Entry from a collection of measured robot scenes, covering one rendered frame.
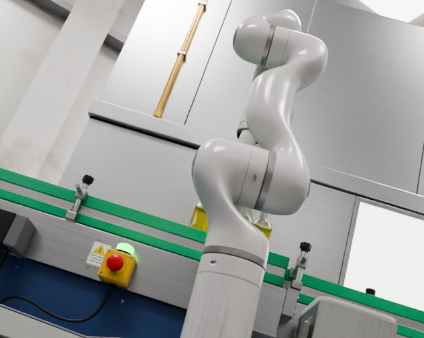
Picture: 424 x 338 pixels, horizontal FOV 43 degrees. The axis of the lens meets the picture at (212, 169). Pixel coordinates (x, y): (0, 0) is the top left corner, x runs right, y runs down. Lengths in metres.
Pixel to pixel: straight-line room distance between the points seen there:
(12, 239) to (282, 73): 0.73
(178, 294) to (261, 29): 0.67
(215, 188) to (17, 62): 3.38
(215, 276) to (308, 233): 0.82
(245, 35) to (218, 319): 0.66
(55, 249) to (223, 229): 0.57
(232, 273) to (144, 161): 0.94
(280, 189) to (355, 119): 1.02
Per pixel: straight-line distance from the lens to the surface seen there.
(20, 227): 1.37
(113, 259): 1.28
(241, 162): 1.01
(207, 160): 1.01
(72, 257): 1.41
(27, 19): 4.44
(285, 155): 1.05
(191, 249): 1.41
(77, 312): 1.39
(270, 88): 1.16
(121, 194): 1.77
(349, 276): 1.73
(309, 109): 1.97
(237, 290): 0.94
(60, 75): 3.99
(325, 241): 1.74
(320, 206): 1.78
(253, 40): 1.28
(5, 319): 0.78
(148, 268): 1.37
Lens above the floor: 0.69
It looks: 25 degrees up
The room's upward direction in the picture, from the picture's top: 19 degrees clockwise
